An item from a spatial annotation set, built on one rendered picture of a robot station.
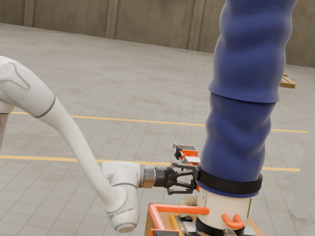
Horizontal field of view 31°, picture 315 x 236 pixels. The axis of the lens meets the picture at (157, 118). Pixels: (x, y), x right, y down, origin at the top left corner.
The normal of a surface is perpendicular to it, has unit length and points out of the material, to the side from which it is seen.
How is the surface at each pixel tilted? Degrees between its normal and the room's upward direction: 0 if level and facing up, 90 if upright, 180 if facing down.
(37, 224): 0
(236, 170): 82
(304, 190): 90
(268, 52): 78
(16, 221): 0
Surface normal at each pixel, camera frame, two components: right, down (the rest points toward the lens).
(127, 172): 0.30, -0.58
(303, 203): 0.18, 0.25
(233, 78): -0.53, 0.26
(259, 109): 0.38, 0.02
